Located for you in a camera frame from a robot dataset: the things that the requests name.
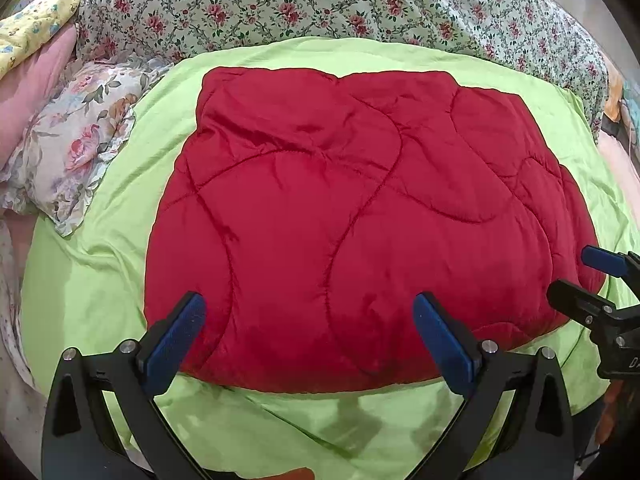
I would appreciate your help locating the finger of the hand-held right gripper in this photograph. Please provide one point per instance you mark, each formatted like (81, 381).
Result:
(600, 259)
(575, 297)

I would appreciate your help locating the orange cloth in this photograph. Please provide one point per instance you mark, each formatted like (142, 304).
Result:
(614, 95)

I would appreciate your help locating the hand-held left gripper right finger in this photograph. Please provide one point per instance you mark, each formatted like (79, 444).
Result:
(445, 345)

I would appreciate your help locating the pink pillow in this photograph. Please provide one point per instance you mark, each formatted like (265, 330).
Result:
(35, 85)

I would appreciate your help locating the red rose floral blanket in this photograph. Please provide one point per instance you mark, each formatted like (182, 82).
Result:
(250, 5)

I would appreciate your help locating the pale peach cloth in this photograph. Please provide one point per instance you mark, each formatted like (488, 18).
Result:
(617, 165)

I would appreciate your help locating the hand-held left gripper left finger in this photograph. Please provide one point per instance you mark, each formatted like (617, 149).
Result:
(175, 340)

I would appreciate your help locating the red quilted blanket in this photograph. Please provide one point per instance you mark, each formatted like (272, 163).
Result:
(325, 210)

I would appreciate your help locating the person's right forearm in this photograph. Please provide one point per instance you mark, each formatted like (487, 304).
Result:
(625, 410)

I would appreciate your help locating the yellow floral cloth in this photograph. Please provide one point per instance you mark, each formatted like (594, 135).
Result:
(35, 20)

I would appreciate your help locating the lime green bed sheet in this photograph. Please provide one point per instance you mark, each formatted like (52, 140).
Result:
(100, 285)

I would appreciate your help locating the pastel floral pillow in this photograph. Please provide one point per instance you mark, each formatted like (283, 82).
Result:
(75, 145)

